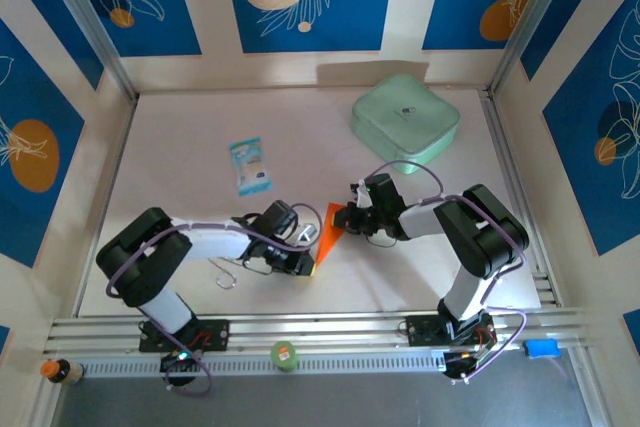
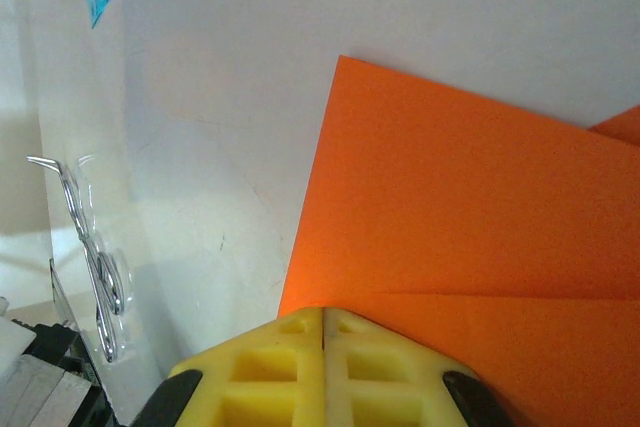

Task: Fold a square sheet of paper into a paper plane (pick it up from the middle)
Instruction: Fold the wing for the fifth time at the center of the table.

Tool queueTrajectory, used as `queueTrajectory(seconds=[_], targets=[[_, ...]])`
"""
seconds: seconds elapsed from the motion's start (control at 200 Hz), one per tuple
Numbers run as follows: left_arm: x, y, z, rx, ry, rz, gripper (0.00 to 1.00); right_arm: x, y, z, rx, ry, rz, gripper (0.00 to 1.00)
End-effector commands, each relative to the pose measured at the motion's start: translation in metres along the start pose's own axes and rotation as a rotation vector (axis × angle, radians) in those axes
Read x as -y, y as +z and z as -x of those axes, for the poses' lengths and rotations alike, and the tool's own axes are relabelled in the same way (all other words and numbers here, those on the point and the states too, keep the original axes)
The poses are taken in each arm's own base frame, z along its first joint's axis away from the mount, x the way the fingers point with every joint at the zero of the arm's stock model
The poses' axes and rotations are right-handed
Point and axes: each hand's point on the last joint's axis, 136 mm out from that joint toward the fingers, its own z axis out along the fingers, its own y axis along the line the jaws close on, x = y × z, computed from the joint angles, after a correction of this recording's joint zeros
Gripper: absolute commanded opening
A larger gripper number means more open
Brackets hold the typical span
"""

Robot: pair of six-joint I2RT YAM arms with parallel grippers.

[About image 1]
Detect orange cloth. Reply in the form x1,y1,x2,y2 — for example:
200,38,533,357
313,202,351,268

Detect green capped can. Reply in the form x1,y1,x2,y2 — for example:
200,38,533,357
270,340,300,373

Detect blue wet wipes packet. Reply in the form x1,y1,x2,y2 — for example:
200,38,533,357
228,135,275,197

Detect mint green zip case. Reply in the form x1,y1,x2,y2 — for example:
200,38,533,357
350,73,461,176

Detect black electronics board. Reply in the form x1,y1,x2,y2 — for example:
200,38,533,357
442,350,494,384
159,350,200,374

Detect blue box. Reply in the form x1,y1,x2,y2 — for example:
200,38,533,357
522,339,560,360

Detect brown bottle orange cap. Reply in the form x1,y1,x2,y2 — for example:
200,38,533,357
39,357,85,387

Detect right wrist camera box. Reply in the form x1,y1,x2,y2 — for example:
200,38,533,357
349,173,407,213

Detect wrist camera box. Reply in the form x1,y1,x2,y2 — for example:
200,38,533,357
349,173,407,213
259,200,322,247

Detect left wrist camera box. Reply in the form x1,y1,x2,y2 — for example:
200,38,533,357
259,200,322,247

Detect aluminium mounting rail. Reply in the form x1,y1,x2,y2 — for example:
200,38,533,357
43,307,594,356

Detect metal wire tongs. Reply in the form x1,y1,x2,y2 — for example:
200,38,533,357
209,259,239,291

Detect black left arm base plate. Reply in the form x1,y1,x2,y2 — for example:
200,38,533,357
138,319,231,353

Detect slotted grey cable duct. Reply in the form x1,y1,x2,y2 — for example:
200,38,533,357
79,350,449,378

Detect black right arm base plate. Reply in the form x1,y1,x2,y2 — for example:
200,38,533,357
405,314,496,348

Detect aluminium side rail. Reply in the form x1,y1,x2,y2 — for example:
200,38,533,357
480,88,559,308

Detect aluminium frame post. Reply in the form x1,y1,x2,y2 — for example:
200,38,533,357
37,0,139,101
487,0,584,98

